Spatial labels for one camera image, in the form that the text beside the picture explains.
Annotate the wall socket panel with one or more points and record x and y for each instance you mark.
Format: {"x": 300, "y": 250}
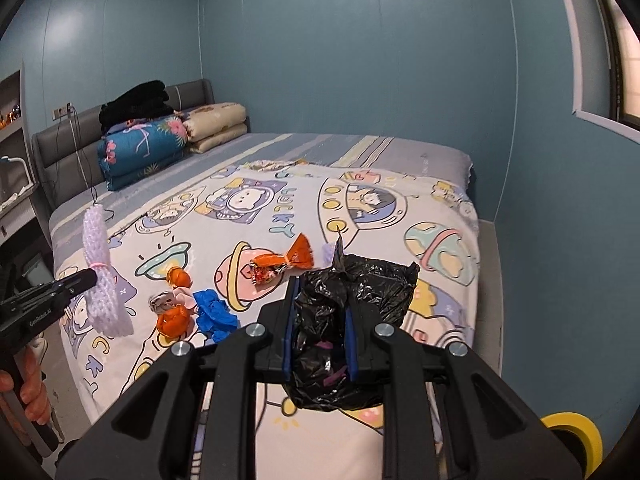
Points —
{"x": 63, "y": 110}

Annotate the printed orange candy wrapper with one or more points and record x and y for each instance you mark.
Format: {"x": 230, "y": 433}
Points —
{"x": 267, "y": 269}

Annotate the large black plastic bag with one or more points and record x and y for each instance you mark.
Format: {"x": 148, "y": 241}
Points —
{"x": 345, "y": 295}

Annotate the blue rubber glove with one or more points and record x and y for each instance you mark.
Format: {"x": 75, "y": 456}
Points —
{"x": 215, "y": 312}

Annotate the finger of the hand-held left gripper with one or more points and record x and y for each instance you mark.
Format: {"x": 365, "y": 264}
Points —
{"x": 77, "y": 282}

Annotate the bed with striped blue sheet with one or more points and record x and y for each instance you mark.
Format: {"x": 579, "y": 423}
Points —
{"x": 300, "y": 150}

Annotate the white foam net sleeve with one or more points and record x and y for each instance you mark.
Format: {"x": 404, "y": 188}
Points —
{"x": 105, "y": 270}

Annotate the folded blue floral quilt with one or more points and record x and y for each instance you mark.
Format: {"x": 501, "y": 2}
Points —
{"x": 142, "y": 152}

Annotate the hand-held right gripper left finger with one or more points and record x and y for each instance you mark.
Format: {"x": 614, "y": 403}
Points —
{"x": 288, "y": 335}

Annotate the pile of black clothes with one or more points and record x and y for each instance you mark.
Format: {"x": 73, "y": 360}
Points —
{"x": 135, "y": 102}

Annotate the large orange peel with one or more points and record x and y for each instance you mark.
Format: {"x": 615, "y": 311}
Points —
{"x": 174, "y": 321}

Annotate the person's left hand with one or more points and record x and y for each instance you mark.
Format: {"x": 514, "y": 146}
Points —
{"x": 35, "y": 390}

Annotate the folded beige quilt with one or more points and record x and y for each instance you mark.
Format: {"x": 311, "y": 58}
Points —
{"x": 215, "y": 125}

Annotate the plain orange candy wrapper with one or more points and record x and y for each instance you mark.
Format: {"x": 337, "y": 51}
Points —
{"x": 300, "y": 251}

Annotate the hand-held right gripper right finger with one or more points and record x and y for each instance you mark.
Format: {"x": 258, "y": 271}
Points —
{"x": 351, "y": 347}

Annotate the black bin with yellow rim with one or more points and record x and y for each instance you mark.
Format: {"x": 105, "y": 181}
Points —
{"x": 575, "y": 432}

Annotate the pale green waste bin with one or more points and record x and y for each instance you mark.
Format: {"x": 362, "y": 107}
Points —
{"x": 39, "y": 267}

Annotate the window with white frame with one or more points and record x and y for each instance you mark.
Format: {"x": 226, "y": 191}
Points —
{"x": 607, "y": 45}

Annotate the grey upholstered headboard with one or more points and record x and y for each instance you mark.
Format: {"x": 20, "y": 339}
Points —
{"x": 65, "y": 145}

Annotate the grey pink wrapper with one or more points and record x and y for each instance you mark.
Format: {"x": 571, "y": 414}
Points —
{"x": 161, "y": 302}

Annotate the white desk lamp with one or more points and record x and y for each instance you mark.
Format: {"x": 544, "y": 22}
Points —
{"x": 15, "y": 162}

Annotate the white shelf unit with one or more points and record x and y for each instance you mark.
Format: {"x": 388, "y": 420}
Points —
{"x": 15, "y": 200}

